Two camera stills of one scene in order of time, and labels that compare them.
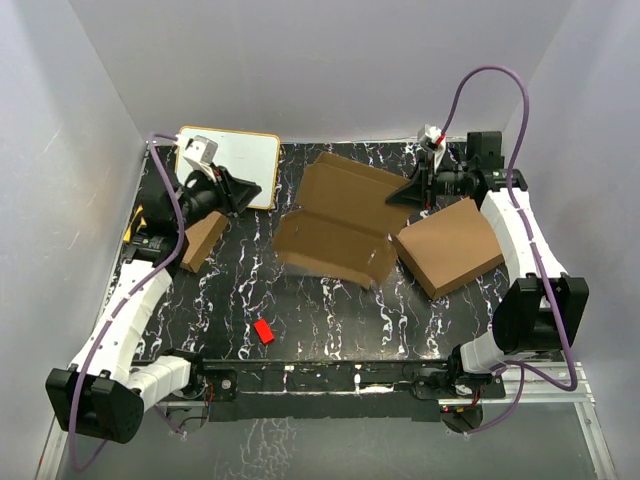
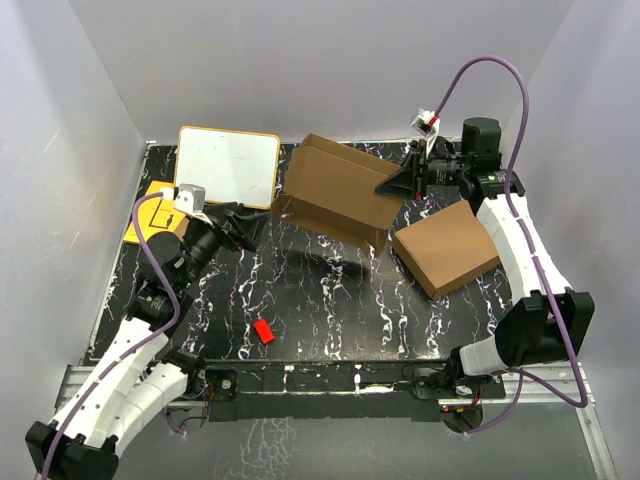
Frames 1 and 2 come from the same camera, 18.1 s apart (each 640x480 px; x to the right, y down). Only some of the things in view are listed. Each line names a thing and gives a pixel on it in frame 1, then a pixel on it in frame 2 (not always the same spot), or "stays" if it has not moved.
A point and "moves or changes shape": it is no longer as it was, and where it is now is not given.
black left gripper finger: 238,193 to 248,228
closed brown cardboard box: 448,251 stays
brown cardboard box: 344,226 moves or changes shape
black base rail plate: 339,391 stays
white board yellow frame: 250,155 stays
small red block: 264,331 stays
